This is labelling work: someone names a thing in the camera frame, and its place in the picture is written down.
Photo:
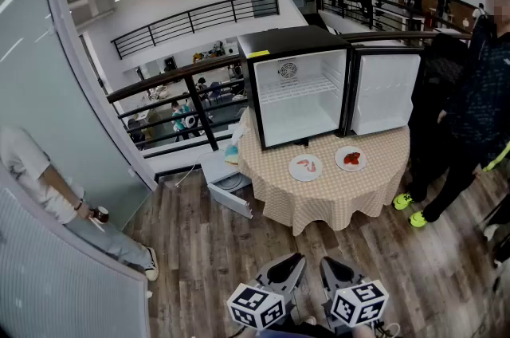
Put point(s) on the neon yellow shoe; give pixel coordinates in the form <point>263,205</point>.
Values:
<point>418,218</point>
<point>403,201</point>

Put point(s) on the white floor cabinet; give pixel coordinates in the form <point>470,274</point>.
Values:
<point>223,173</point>

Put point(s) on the black mini fridge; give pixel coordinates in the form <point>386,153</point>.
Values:
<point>295,41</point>

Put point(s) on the striped glass partition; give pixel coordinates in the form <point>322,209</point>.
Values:
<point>60,288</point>

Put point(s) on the brown cup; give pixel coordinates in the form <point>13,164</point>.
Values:
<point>101,214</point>

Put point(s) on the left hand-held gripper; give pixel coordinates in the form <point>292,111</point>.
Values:
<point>255,306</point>

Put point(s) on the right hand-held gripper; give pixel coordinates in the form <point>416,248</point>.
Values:
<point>358,304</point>

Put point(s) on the brown topped black railing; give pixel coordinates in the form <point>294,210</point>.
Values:
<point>167,79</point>

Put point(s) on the black balcony railing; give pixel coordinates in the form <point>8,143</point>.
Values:
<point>382,7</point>
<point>191,19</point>

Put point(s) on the yellow checkered round table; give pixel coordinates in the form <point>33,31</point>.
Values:
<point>330,197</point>

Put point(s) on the white plate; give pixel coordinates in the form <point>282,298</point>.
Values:
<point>304,175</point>
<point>350,167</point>

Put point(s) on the red strawberries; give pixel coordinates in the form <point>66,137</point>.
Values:
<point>351,158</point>

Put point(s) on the teal object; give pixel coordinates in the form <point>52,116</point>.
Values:
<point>232,155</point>

